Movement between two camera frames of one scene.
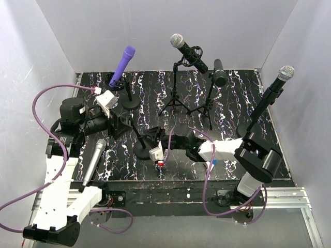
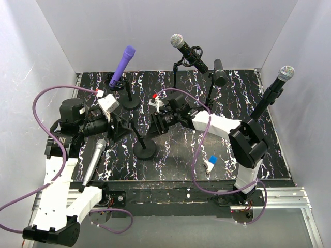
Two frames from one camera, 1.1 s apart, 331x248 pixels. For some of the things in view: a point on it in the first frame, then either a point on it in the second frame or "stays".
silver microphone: x=101 y=143 stays
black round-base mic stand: x=140 y=150 stays
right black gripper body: x=161 y=132 -> x=159 y=118
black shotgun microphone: x=221 y=77 stays
